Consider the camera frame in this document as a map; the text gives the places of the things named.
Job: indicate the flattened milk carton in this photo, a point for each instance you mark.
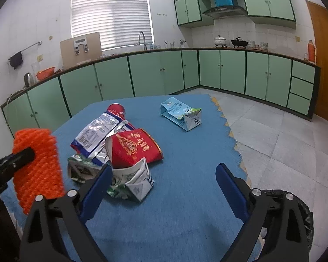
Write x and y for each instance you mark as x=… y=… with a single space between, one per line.
x=177 y=112

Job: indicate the grey clip device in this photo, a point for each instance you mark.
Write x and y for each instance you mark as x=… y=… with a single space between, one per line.
x=81 y=43

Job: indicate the orange foam fruit net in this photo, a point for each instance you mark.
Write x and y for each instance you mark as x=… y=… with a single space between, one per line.
x=38 y=169

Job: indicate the black range hood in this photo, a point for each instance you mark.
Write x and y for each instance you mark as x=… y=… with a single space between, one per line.
x=224 y=12

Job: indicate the silver blue snack wrapper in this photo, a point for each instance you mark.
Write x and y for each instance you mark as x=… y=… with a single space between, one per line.
x=98 y=133

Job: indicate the orange plastic basket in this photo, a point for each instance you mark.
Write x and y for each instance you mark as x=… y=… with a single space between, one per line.
x=45 y=73

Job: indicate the red round container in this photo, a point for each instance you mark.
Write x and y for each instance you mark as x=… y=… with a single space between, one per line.
x=116 y=109

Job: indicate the chrome towel bar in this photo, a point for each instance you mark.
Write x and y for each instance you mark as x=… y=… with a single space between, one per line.
x=27 y=48

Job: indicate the green base cabinet unit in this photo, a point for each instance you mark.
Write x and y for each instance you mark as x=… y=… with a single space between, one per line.
x=207 y=71

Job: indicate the red thermos flask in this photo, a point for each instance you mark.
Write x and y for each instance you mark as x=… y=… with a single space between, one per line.
x=311 y=50

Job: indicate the steel electric kettle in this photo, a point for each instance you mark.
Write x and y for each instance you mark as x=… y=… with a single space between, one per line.
x=29 y=79

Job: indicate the utensil holder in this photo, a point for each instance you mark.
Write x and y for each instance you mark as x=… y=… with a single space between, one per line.
x=170 y=45

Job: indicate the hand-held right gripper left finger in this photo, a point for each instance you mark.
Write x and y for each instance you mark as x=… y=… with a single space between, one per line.
x=97 y=191

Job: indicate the blue tablecloth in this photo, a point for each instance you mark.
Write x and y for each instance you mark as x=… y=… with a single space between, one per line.
x=180 y=182

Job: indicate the green wall cabinet unit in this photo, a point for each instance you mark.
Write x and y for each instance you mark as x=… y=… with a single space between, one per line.
x=262 y=0

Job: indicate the yellow scalloped tablecloth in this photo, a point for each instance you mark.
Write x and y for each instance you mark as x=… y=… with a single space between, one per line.
x=235 y=142

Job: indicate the crumpled green white carton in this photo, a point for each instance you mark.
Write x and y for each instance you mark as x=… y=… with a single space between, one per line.
x=134 y=180

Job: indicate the chrome kitchen faucet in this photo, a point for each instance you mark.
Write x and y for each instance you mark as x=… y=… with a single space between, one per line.
x=142 y=38

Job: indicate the red paper cup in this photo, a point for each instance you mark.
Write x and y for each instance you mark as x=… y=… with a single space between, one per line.
x=134 y=147

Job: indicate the white cooking pot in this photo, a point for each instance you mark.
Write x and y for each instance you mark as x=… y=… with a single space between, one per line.
x=220 y=41

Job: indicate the white window blind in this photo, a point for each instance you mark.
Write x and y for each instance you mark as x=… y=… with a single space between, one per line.
x=112 y=16

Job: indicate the black wok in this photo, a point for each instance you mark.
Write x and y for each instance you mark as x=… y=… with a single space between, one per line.
x=239 y=43

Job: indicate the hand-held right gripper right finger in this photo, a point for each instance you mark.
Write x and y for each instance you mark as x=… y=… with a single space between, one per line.
x=231 y=191

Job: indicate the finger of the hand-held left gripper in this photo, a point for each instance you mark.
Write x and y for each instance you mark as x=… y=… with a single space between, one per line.
x=20 y=158

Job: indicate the dark cloth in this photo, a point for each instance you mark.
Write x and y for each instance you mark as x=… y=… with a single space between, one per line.
x=16 y=60

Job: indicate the brown wooden door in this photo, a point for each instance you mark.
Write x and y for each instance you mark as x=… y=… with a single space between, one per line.
x=325 y=60

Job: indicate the black trash bin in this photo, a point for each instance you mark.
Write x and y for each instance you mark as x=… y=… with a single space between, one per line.
x=306 y=223

